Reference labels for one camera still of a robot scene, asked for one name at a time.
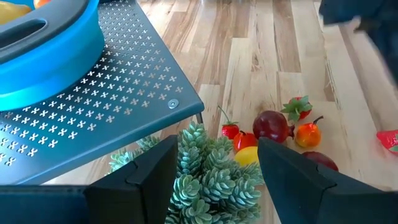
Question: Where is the red plastic strawberry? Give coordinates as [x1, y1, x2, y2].
[280, 95, 313, 123]
[376, 129, 398, 156]
[216, 105, 241, 140]

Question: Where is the small red plastic fruit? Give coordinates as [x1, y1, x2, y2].
[233, 130, 259, 153]

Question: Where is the blue collapsible colander bowl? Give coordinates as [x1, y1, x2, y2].
[0, 0, 106, 112]

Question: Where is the green artificial succulent plant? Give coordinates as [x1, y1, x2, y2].
[108, 121, 265, 224]

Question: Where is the grey perforated metal shelf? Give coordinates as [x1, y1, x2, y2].
[0, 0, 205, 186]

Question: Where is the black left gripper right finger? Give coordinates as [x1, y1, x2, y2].
[257, 136, 398, 224]

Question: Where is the yellow plastic lemon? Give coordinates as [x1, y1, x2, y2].
[234, 146, 260, 167]
[0, 1, 32, 26]

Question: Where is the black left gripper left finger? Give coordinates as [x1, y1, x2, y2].
[0, 135, 178, 224]

